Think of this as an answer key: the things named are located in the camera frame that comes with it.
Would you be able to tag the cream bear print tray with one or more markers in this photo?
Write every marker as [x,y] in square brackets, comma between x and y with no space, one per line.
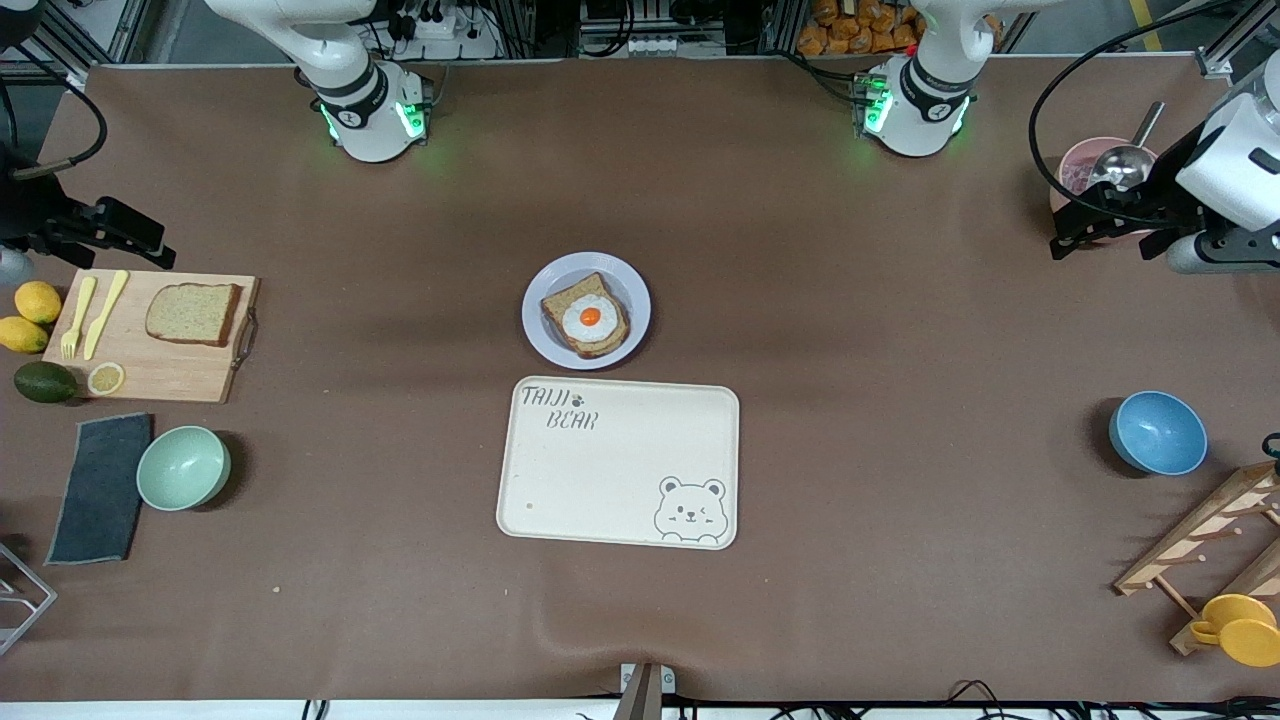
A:
[610,470]

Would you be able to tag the white power strip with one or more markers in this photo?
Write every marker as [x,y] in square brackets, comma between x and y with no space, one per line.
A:
[440,25]

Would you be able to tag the pink bowl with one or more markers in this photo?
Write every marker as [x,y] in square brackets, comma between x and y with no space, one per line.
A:
[1070,150]

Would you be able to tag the yellow cup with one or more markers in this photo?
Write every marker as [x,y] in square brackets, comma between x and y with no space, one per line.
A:
[1245,630]

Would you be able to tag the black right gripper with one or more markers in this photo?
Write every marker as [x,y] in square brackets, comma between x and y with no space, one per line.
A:
[32,215]

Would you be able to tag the yellow plastic fork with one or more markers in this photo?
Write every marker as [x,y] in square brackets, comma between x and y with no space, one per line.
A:
[78,310]

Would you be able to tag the wooden cutting board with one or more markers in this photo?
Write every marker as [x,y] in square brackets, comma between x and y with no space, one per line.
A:
[170,370]

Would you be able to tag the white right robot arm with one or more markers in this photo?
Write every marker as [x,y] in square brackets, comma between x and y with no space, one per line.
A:
[370,120]

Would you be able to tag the mint green bowl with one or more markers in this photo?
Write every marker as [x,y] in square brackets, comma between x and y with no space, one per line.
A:
[182,468]

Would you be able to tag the fried egg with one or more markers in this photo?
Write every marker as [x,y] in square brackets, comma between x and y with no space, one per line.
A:
[590,319]

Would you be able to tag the lemon half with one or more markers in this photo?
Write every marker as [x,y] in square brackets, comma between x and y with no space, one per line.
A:
[106,379]

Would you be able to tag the blue bowl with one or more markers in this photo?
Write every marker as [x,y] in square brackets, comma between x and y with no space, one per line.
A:
[1158,433]

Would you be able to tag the wooden peg rack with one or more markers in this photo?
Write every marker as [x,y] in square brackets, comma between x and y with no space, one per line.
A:
[1200,535]

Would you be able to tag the dark grey cloth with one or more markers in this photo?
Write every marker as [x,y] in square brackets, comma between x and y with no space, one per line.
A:
[98,490]

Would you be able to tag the brown bread slice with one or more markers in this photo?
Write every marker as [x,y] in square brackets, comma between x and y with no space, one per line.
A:
[590,285]
[192,314]

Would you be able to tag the clear ice cubes pile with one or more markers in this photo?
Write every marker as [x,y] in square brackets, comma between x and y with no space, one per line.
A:
[1078,178]

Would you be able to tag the white socket strip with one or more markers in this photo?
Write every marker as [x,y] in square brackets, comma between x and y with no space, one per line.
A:
[660,45]

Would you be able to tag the yellow lemon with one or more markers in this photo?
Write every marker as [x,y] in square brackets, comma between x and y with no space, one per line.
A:
[38,302]
[22,335]

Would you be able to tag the green avocado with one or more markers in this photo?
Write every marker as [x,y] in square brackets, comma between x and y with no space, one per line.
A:
[45,383]

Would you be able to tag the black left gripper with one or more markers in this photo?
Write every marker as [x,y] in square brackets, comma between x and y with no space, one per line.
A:
[1163,183]

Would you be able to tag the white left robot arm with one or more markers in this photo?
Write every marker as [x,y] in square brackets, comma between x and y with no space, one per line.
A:
[925,110]

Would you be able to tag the orange buns pile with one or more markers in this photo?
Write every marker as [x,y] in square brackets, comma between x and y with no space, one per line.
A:
[850,30]

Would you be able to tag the lavender round plate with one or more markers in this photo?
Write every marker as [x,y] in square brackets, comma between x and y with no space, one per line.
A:
[625,285]

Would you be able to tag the yellow plastic knife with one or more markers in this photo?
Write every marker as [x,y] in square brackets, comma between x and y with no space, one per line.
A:
[104,312]

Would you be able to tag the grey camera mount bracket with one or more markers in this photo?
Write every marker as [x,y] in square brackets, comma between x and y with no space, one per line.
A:
[643,690]

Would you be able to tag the metal scoop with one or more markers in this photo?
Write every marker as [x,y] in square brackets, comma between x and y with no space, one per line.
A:
[1122,165]

